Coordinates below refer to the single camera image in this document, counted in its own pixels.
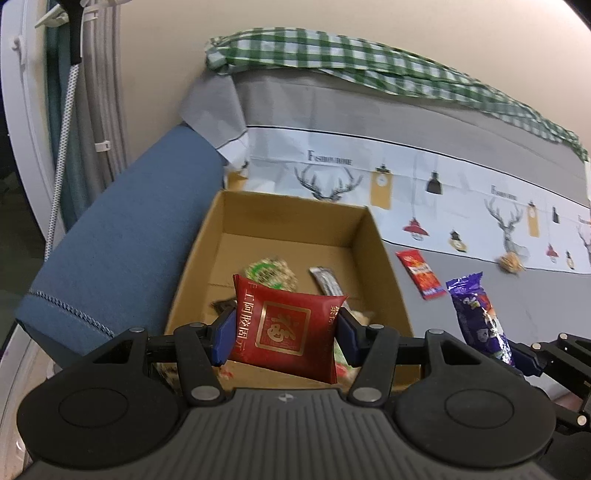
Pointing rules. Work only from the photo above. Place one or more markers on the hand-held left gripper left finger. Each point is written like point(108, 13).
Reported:
point(224, 337)

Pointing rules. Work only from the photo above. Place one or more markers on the round green snack packet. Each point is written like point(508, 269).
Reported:
point(270, 274)

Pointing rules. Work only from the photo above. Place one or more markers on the round brown cookie packet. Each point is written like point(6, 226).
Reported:
point(510, 264)

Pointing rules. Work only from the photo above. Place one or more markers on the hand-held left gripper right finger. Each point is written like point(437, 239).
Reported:
point(346, 337)

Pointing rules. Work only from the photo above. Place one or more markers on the black rod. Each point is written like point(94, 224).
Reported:
point(74, 32)

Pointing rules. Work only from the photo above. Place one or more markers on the grey printed bed sheet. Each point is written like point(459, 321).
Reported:
point(415, 124)

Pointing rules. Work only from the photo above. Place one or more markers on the cardboard box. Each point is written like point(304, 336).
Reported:
point(277, 217)

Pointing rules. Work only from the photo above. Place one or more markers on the small red snack packet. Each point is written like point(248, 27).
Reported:
point(420, 272)

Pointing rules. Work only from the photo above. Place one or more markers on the green checked cloth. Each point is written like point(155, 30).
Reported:
point(369, 55)

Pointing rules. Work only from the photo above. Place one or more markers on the green and red snack packet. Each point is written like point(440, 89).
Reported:
point(342, 364)

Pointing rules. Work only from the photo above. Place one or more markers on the white door frame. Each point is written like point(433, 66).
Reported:
point(27, 115)

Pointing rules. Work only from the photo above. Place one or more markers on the blue padded bed board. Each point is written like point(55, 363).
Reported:
point(115, 230)

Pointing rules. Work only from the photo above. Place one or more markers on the purple snack packet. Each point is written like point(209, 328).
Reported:
point(475, 314)

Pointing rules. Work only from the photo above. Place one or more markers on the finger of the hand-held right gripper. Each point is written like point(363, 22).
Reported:
point(526, 360)
point(577, 417)

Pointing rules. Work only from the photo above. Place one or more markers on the red pillow-shaped snack packet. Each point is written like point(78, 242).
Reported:
point(281, 327)

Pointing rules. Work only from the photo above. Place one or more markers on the grey curtain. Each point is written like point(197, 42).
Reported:
point(99, 92)

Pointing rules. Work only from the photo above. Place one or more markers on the silver snack bar packet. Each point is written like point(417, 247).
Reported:
point(325, 280)

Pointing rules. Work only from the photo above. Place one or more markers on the white bracket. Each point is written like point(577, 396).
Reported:
point(51, 17)

